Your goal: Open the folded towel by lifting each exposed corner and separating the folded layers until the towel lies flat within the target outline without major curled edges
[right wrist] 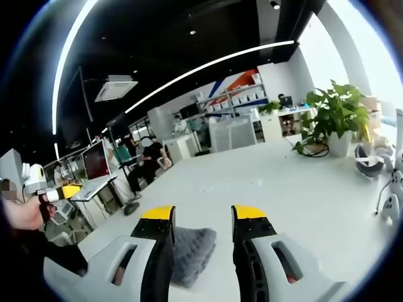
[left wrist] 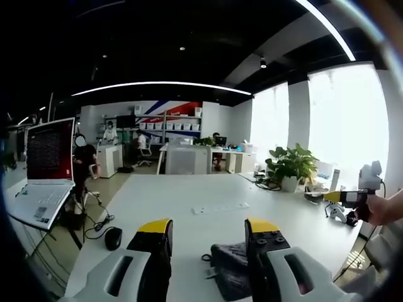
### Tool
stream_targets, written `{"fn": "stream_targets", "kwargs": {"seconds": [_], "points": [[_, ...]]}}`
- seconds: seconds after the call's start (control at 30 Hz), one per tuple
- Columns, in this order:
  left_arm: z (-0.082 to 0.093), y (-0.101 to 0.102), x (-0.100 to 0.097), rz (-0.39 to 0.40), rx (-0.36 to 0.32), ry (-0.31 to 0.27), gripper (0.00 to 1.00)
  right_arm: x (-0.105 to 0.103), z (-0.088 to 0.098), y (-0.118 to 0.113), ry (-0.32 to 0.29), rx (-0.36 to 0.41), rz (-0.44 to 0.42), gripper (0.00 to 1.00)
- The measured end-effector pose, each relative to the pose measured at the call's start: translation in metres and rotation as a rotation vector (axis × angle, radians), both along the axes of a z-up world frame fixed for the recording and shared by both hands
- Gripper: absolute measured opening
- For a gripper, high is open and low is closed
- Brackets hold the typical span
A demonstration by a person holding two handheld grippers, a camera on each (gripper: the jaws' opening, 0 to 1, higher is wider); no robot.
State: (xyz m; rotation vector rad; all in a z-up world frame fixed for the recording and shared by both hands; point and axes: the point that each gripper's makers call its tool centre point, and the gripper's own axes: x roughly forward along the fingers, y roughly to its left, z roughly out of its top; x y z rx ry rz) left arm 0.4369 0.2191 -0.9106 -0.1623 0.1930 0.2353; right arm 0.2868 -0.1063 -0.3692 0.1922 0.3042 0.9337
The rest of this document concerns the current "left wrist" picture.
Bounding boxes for person's right hand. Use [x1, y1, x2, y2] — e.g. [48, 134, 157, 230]
[366, 187, 403, 227]

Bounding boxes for black monitor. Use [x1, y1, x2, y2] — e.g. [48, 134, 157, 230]
[116, 114, 137, 128]

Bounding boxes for white desk partition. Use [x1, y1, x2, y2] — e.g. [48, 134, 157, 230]
[164, 145, 213, 176]

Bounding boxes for row of white storage boxes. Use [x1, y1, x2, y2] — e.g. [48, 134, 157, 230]
[139, 121, 202, 131]

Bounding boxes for black mouse cable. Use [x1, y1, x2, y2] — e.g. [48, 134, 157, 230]
[83, 201, 115, 240]

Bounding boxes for bundle of black cables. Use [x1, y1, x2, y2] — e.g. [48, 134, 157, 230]
[253, 175, 283, 192]

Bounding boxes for green potted plant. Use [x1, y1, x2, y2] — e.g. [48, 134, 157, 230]
[264, 142, 319, 194]

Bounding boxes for white game controller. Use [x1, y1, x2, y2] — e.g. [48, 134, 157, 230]
[325, 202, 348, 221]

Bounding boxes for black computer mouse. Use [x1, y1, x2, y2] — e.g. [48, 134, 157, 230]
[104, 226, 123, 252]

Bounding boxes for dark small object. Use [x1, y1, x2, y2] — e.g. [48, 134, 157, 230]
[304, 192, 326, 206]

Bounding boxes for black laptop stand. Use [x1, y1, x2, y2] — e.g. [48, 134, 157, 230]
[27, 188, 84, 252]

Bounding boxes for white cabinet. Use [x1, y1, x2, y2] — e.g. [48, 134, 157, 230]
[96, 143, 124, 179]

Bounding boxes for dark grey towel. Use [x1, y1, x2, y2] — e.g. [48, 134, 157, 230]
[201, 241, 253, 302]

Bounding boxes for white office chair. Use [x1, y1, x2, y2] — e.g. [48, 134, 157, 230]
[137, 137, 154, 168]

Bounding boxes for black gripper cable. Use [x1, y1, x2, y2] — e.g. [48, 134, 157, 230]
[332, 220, 379, 282]

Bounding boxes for long ceiling light strip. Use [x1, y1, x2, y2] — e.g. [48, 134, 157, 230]
[295, 0, 357, 62]
[71, 81, 253, 97]

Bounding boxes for white open laptop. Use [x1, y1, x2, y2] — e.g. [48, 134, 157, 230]
[8, 116, 77, 231]

